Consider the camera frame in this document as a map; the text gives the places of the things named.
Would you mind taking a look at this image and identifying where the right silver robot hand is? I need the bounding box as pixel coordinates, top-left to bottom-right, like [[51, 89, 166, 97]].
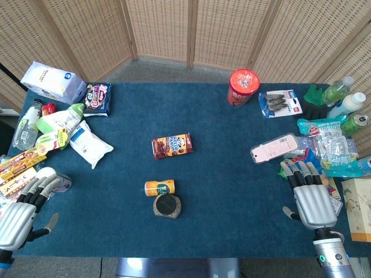
[[279, 160, 339, 231]]

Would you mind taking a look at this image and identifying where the round black stone coaster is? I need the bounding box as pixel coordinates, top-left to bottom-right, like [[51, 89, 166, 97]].
[[152, 194, 183, 218]]

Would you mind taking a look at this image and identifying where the beige floral cardboard box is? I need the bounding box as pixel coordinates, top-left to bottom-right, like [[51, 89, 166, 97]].
[[341, 177, 371, 243]]

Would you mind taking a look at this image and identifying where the green and black glove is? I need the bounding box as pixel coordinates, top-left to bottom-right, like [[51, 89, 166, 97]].
[[301, 83, 330, 120]]

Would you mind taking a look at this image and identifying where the green and white refill pouch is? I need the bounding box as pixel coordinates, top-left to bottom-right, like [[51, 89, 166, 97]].
[[36, 103, 86, 135]]

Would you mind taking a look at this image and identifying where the yellow drink can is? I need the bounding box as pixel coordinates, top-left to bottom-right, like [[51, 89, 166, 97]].
[[144, 179, 176, 197]]

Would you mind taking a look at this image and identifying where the white yellow printed box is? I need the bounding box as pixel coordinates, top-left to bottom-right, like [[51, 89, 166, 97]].
[[0, 166, 38, 200]]

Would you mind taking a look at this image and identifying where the blue red snack packet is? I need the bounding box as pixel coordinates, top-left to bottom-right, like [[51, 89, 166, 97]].
[[285, 147, 324, 175]]

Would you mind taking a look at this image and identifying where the teal snack bag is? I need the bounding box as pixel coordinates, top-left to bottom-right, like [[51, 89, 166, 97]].
[[297, 115, 369, 178]]

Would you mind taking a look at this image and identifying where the green clear drink bottle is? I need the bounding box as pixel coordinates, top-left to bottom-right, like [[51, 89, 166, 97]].
[[321, 76, 355, 107]]

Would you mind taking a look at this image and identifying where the orange yellow snack box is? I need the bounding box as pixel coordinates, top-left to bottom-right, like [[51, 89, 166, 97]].
[[0, 146, 48, 178]]

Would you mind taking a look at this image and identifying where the clear sachet bundle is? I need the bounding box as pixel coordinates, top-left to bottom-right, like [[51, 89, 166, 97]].
[[313, 135, 360, 163]]

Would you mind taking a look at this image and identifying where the green yellow snack pouch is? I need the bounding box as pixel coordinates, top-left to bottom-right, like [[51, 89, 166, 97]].
[[35, 129, 73, 156]]

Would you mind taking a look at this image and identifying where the clear bottle with black cap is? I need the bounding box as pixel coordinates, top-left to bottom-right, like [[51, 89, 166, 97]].
[[12, 98, 43, 151]]

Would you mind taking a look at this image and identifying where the red instant noodle cup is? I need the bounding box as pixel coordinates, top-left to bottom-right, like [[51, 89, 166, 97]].
[[227, 68, 260, 107]]

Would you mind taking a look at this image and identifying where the blue carpet table mat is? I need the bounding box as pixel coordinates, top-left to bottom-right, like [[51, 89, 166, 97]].
[[7, 82, 371, 258]]

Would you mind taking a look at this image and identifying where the white plastic bottle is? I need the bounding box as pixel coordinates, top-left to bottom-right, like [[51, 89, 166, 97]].
[[326, 92, 367, 119]]

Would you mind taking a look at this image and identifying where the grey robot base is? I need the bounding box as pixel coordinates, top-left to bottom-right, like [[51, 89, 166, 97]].
[[115, 257, 241, 278]]

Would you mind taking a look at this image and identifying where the pink toothbrush blister pack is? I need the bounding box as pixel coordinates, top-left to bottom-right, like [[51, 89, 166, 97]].
[[250, 133, 299, 165]]

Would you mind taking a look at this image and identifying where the white paper bag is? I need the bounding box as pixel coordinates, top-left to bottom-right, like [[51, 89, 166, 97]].
[[20, 60, 88, 104]]

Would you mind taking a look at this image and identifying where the white plastic wipes pack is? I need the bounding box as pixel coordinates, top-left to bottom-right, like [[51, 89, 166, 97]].
[[69, 120, 115, 170]]

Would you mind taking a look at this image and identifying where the purple snack packet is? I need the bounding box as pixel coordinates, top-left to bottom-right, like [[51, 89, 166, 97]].
[[83, 82, 112, 118]]

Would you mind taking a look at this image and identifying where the woven bamboo folding screen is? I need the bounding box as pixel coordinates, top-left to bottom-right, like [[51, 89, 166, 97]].
[[0, 0, 371, 159]]

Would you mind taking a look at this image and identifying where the dried fish blister pack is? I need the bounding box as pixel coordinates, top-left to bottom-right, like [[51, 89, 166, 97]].
[[257, 89, 304, 119]]

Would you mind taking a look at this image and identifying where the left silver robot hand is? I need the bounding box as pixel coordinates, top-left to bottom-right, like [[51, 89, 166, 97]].
[[0, 173, 62, 251]]

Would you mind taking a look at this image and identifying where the green drink can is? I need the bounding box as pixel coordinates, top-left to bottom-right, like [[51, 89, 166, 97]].
[[340, 113, 370, 137]]

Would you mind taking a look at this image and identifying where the brown Hello Panda box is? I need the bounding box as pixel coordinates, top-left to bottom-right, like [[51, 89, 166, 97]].
[[151, 133, 194, 160]]

